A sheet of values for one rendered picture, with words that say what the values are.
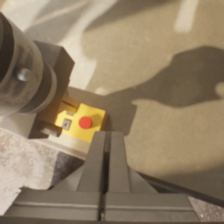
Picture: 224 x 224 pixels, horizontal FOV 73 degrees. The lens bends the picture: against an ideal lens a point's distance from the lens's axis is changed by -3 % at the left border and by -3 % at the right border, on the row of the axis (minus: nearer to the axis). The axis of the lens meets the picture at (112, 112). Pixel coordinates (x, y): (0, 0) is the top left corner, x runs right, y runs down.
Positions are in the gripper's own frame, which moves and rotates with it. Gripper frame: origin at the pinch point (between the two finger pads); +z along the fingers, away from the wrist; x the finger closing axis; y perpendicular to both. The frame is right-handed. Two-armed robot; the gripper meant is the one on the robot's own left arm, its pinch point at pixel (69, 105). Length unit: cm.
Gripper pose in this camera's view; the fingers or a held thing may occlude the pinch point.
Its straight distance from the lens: 34.4
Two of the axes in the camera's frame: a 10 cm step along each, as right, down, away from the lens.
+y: 9.5, 2.9, -1.6
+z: 1.2, 1.4, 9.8
